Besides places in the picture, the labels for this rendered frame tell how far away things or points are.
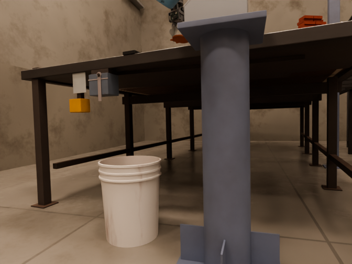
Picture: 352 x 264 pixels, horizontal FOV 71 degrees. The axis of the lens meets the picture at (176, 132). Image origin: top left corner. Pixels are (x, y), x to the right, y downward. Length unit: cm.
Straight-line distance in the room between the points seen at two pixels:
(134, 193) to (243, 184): 48
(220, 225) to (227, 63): 54
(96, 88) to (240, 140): 92
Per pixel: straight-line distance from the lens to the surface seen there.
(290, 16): 685
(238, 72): 85
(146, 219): 118
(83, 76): 158
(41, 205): 194
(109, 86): 143
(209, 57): 86
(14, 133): 374
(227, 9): 87
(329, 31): 118
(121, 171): 109
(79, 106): 155
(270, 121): 637
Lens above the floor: 56
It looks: 3 degrees down
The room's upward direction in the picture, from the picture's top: 1 degrees counter-clockwise
